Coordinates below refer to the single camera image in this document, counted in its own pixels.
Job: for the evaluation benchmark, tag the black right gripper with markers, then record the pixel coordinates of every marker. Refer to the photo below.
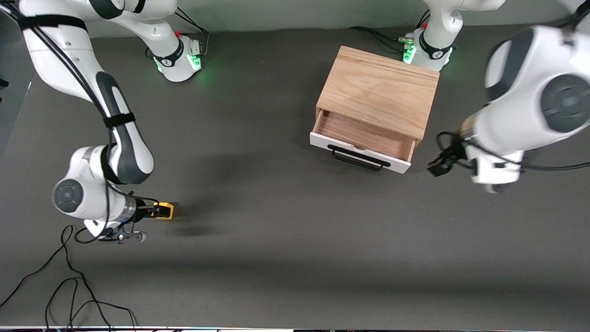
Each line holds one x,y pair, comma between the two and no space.
143,211

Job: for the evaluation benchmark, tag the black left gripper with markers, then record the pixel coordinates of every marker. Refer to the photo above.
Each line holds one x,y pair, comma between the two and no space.
452,154

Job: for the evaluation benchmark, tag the yellow wooden block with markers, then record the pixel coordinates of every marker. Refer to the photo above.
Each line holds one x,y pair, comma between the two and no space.
168,214

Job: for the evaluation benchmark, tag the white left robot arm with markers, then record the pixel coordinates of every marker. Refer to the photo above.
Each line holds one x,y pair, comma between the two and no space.
530,92

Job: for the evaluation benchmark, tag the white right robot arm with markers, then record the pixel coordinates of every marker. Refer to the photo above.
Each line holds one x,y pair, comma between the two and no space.
87,193

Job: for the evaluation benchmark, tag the wooden drawer cabinet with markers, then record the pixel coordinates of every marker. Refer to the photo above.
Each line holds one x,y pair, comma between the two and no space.
378,83

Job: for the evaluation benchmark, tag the dark grey table mat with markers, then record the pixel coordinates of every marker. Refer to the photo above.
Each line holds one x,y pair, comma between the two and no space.
295,230

